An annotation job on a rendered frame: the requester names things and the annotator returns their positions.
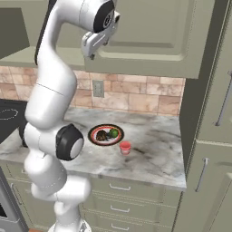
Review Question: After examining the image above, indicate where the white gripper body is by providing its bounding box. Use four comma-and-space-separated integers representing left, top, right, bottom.
81, 24, 118, 60

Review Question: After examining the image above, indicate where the olive upper cabinet door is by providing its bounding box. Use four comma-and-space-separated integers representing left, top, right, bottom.
83, 0, 217, 80

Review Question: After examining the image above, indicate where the olive upper cabinet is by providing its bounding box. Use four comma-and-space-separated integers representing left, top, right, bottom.
0, 0, 89, 69

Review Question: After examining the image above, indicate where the green avocado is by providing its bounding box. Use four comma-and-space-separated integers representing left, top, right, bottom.
109, 128, 120, 139

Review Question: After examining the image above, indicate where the black rimmed red plate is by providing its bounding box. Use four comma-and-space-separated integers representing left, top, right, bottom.
87, 122, 125, 147

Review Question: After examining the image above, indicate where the dark brown bread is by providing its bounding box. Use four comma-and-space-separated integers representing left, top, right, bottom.
95, 130, 111, 143

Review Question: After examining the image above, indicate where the red jam jar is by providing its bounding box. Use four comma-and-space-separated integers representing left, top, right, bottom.
119, 140, 132, 156

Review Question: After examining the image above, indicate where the olive tall cabinet door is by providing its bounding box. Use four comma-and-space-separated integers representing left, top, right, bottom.
196, 12, 232, 145
172, 140, 232, 232

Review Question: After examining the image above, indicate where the olive base cabinet door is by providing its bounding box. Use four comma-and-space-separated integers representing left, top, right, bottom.
6, 179, 58, 230

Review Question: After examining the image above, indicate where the black hob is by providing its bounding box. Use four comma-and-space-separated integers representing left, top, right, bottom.
0, 99, 29, 144

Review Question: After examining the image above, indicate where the olive narrow drawer front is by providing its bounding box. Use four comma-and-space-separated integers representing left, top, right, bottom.
5, 161, 32, 183

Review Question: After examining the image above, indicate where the steel oven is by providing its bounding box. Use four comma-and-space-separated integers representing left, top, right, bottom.
0, 168, 29, 232

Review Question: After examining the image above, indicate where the grey wall socket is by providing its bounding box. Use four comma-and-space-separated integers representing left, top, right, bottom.
92, 79, 105, 99

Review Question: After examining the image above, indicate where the silver drawer handle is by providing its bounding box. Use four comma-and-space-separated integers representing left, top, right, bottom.
109, 182, 132, 192
110, 204, 131, 214
111, 222, 131, 232

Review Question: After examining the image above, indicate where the silver long door handle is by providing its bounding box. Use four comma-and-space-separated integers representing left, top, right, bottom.
194, 157, 210, 193
215, 70, 232, 127

